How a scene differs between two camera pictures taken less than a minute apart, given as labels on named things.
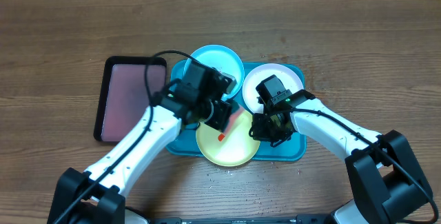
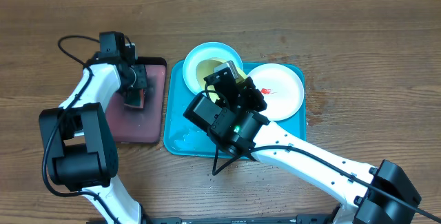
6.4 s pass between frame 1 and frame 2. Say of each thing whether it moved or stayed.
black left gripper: moved
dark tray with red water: stayed
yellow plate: moved
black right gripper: moved
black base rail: stayed
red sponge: moved
